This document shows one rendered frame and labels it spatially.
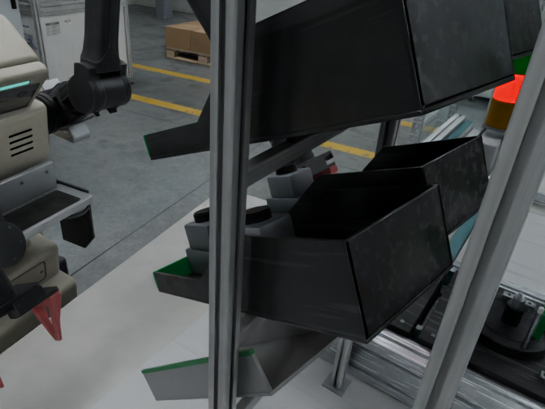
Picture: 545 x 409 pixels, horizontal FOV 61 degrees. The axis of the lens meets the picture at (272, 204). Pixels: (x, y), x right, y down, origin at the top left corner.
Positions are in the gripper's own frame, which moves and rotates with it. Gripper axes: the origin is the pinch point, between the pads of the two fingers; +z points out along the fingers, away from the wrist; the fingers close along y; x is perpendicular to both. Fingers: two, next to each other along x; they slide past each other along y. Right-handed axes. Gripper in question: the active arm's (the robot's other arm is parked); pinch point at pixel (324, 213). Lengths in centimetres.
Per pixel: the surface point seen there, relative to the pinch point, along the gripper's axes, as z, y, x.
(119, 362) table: 7.4, -32.4, 30.6
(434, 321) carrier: 26.0, 9.1, -2.7
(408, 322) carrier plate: 23.8, 5.3, -0.6
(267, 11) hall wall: -343, 631, 569
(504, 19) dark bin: -9, -20, -46
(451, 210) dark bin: 2.8, -14.8, -32.0
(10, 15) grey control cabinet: -202, 62, 258
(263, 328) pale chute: 8.6, -22.9, -4.2
